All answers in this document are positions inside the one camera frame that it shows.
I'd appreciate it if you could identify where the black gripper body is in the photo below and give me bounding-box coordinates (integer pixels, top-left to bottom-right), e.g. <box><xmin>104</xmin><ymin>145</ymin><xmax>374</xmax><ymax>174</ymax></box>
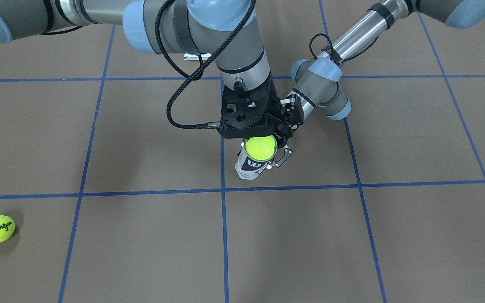
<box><xmin>242</xmin><ymin>77</ymin><xmax>289</xmax><ymax>139</ymax></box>
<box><xmin>274</xmin><ymin>93</ymin><xmax>304</xmax><ymax>138</ymax></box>

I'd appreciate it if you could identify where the white tennis ball can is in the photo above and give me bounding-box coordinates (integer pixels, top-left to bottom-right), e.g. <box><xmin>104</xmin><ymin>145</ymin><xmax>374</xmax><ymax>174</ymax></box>
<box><xmin>235</xmin><ymin>141</ymin><xmax>269</xmax><ymax>180</ymax></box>

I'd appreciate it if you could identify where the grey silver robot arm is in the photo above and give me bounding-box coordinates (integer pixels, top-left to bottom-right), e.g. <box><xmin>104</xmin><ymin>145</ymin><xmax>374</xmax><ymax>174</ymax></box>
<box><xmin>0</xmin><ymin>0</ymin><xmax>293</xmax><ymax>140</ymax></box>
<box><xmin>264</xmin><ymin>13</ymin><xmax>485</xmax><ymax>183</ymax></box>

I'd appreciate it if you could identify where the blue tape grid line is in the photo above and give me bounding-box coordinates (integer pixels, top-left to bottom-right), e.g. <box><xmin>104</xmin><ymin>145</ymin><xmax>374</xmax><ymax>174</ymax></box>
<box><xmin>0</xmin><ymin>180</ymin><xmax>485</xmax><ymax>200</ymax></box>
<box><xmin>220</xmin><ymin>76</ymin><xmax>229</xmax><ymax>303</ymax></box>

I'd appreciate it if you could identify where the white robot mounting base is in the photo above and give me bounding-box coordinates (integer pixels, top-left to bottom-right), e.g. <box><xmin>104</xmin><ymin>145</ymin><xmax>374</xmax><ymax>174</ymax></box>
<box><xmin>184</xmin><ymin>53</ymin><xmax>211</xmax><ymax>61</ymax></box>

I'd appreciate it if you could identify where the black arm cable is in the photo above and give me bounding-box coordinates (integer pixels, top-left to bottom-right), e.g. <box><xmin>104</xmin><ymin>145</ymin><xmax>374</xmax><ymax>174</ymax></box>
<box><xmin>155</xmin><ymin>0</ymin><xmax>256</xmax><ymax>129</ymax></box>
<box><xmin>309</xmin><ymin>33</ymin><xmax>380</xmax><ymax>64</ymax></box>

